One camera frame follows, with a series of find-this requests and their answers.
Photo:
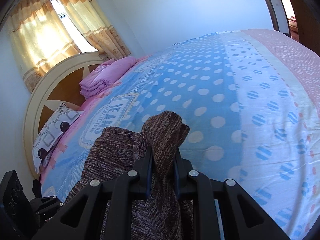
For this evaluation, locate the window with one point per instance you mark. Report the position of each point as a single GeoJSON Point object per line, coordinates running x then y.
{"type": "Point", "coordinates": [58, 8]}

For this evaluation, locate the pink bed sheet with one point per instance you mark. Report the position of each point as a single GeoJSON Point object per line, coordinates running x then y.
{"type": "Point", "coordinates": [87, 103]}

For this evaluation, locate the brown door frame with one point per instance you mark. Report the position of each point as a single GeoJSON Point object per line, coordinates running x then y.
{"type": "Point", "coordinates": [272, 10]}

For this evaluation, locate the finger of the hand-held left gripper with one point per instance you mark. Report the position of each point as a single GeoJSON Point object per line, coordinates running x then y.
{"type": "Point", "coordinates": [48, 206]}

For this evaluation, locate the brown wooden door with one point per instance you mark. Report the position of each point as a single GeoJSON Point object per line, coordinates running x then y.
{"type": "Point", "coordinates": [307, 25]}

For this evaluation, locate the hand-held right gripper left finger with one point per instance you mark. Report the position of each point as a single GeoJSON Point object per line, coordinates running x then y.
{"type": "Point", "coordinates": [149, 180]}

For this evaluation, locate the white patterned pillow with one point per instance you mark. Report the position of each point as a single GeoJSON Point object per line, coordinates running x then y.
{"type": "Point", "coordinates": [50, 137]}

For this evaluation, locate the cream and wood headboard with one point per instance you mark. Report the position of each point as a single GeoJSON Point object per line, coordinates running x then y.
{"type": "Point", "coordinates": [37, 97]}

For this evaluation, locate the brown knit garment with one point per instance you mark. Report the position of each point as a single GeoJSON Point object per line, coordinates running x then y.
{"type": "Point", "coordinates": [162, 130]}

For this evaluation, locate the folded purple quilt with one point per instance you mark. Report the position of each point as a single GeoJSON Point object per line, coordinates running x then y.
{"type": "Point", "coordinates": [107, 75]}

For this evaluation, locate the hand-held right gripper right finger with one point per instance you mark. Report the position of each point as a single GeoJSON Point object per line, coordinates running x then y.
{"type": "Point", "coordinates": [177, 182]}

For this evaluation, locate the yellow patterned curtain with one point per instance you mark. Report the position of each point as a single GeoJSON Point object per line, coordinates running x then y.
{"type": "Point", "coordinates": [37, 37]}
{"type": "Point", "coordinates": [95, 25]}

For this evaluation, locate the blue dotted printed blanket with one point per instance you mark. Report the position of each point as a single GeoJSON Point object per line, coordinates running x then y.
{"type": "Point", "coordinates": [225, 92]}

